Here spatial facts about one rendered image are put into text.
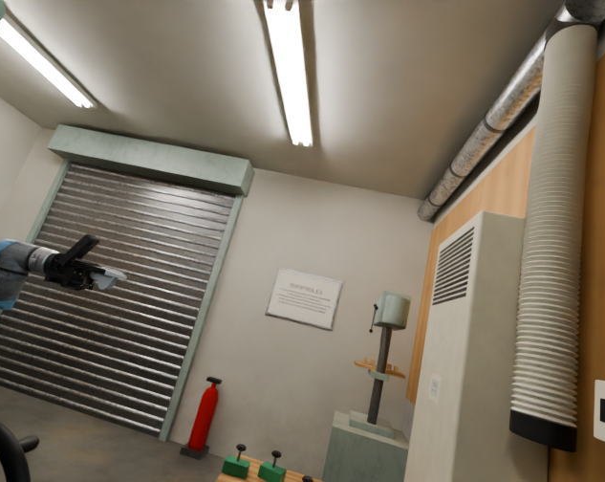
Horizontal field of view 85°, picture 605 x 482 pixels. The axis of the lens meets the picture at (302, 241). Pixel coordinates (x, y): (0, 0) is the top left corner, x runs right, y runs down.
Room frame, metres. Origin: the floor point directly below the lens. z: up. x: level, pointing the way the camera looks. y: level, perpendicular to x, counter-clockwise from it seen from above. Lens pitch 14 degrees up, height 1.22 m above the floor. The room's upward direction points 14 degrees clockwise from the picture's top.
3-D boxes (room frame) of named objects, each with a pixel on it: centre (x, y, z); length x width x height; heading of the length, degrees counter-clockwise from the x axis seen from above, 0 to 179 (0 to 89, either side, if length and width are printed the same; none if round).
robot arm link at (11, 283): (0.98, 0.79, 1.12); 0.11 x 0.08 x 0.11; 2
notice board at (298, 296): (3.18, -0.15, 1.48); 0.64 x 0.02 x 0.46; 81
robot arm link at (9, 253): (1.00, 0.79, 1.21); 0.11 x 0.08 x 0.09; 92
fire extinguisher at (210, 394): (3.18, 0.44, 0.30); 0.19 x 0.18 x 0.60; 171
